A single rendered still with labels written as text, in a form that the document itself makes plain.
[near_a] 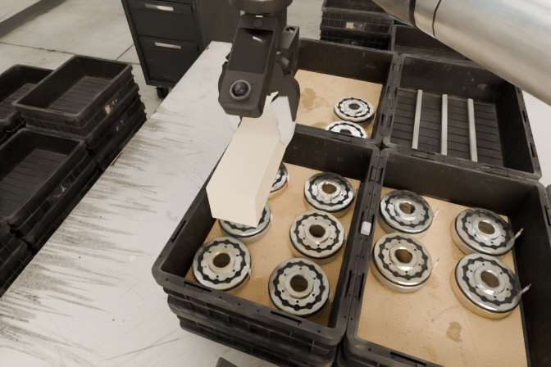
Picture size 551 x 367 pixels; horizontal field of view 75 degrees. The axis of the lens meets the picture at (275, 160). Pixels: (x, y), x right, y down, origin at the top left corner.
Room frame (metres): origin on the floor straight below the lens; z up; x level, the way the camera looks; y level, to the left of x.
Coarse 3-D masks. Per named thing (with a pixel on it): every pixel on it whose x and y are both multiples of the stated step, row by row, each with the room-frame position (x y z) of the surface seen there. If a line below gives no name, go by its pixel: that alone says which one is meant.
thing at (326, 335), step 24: (360, 144) 0.54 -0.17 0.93; (192, 216) 0.36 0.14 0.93; (360, 216) 0.36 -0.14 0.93; (168, 240) 0.31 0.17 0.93; (360, 240) 0.31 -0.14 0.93; (168, 288) 0.24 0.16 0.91; (192, 288) 0.23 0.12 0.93; (240, 312) 0.20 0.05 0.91; (264, 312) 0.20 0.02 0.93; (312, 336) 0.17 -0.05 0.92; (336, 336) 0.17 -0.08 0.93
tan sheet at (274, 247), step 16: (304, 176) 0.54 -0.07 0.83; (288, 192) 0.49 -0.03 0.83; (272, 208) 0.45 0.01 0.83; (288, 208) 0.45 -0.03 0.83; (304, 208) 0.45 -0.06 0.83; (352, 208) 0.45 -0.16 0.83; (272, 224) 0.41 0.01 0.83; (288, 224) 0.41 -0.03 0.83; (208, 240) 0.37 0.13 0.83; (272, 240) 0.37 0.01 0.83; (288, 240) 0.37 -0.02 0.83; (256, 256) 0.34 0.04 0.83; (272, 256) 0.34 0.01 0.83; (288, 256) 0.34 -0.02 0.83; (192, 272) 0.31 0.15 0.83; (256, 272) 0.31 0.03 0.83; (336, 272) 0.31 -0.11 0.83; (256, 288) 0.28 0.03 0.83; (304, 288) 0.28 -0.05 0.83; (320, 320) 0.22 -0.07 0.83
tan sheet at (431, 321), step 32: (384, 192) 0.49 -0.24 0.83; (448, 224) 0.41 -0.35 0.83; (448, 256) 0.34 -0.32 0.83; (384, 288) 0.28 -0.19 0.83; (448, 288) 0.28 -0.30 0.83; (384, 320) 0.22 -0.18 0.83; (416, 320) 0.22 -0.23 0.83; (448, 320) 0.22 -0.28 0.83; (480, 320) 0.22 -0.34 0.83; (512, 320) 0.22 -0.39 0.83; (416, 352) 0.17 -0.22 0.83; (448, 352) 0.17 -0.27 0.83; (480, 352) 0.17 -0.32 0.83; (512, 352) 0.17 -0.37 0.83
